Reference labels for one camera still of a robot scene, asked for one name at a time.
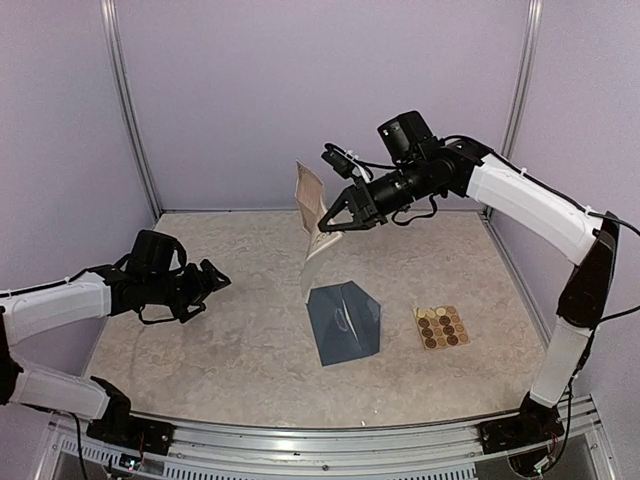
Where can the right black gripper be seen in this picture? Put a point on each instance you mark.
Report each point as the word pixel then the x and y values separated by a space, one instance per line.
pixel 363 207

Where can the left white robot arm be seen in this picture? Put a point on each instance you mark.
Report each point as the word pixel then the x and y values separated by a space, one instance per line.
pixel 155 272

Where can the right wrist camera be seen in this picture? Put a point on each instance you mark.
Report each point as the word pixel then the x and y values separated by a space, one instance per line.
pixel 346 164

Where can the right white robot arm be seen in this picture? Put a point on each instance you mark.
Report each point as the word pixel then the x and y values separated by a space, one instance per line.
pixel 426 166

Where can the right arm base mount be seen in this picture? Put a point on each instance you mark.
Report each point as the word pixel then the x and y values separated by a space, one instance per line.
pixel 532 424

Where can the beige letter with border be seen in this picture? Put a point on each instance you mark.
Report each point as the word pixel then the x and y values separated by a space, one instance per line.
pixel 310 199

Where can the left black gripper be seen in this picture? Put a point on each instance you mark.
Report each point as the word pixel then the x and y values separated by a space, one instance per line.
pixel 199 288

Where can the right aluminium frame post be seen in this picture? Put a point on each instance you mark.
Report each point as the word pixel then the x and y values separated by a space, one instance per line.
pixel 523 77

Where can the front aluminium rail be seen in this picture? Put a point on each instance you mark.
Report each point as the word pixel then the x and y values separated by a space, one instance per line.
pixel 462 449

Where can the left aluminium frame post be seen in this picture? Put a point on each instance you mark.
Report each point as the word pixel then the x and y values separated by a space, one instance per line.
pixel 109 16

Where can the aluminium frame post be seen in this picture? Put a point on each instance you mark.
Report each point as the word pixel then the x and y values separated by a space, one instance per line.
pixel 109 16
pixel 523 77

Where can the blue paper envelope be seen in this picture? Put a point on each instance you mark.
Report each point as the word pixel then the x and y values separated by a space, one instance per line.
pixel 346 323

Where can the brown sticker sheet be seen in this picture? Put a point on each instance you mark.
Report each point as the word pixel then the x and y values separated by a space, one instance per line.
pixel 440 327

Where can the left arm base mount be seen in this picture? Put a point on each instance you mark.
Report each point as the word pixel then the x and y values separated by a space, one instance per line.
pixel 118 426

